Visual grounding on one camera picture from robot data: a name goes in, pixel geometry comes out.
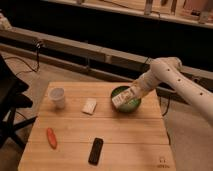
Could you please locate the white labelled bottle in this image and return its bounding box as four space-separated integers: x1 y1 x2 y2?
112 86 136 108

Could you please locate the black office chair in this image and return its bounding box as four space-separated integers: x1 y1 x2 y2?
0 54 36 149

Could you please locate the orange carrot toy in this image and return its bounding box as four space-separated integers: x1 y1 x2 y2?
46 128 57 149

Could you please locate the black cable on floor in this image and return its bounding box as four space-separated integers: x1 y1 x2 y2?
3 39 45 77

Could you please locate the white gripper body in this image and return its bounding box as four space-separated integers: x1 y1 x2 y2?
131 74 156 98

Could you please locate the black cable behind table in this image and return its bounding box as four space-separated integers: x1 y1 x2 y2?
159 95 172 118

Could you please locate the white paper cup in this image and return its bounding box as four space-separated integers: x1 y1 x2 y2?
48 88 65 109

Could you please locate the green ceramic bowl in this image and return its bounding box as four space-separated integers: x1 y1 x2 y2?
110 86 141 113

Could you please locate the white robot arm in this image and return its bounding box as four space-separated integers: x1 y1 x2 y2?
132 57 213 127

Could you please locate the black remote control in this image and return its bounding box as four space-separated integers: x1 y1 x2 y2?
88 138 104 165

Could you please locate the white sponge block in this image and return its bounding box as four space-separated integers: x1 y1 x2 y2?
82 98 97 115

